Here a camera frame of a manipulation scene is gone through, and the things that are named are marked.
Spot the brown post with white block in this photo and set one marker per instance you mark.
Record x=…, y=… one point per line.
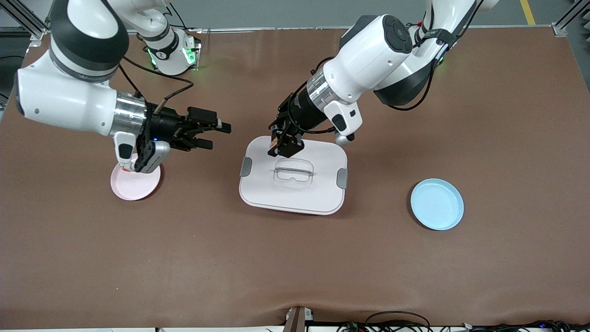
x=297, y=320

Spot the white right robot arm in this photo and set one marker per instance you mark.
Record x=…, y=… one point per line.
x=69, y=97

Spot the brown table mat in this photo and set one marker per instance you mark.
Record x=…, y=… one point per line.
x=295, y=258

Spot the light blue round plate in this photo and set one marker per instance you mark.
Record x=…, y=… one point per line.
x=433, y=207

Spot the black and orange push-button switch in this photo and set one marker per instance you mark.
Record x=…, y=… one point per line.
x=273, y=145

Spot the grey box latch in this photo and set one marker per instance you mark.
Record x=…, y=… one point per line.
x=245, y=166
x=342, y=178

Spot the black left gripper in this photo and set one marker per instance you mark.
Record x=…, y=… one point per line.
x=300, y=112

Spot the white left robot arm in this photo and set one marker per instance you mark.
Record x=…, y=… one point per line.
x=368, y=50

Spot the aluminium frame profile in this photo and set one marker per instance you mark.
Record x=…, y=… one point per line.
x=560, y=28
x=37, y=33

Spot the white lidded storage box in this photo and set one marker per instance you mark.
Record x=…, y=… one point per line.
x=295, y=198

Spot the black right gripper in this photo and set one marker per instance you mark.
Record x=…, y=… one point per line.
x=162, y=124

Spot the pale pink round plate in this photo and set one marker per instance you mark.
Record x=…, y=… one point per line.
x=136, y=189

